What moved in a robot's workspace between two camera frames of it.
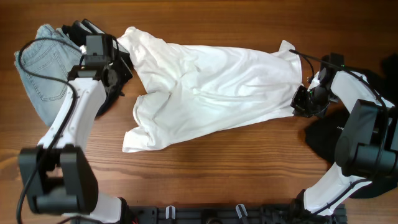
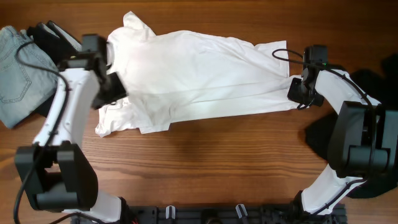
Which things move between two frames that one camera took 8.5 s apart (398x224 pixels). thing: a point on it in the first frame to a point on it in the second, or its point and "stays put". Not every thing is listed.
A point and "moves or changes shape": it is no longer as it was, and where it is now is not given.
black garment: (116, 60) to (57, 45)
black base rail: (224, 214) stays put
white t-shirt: (195, 88) moves or changes shape
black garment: (324, 130) stays put
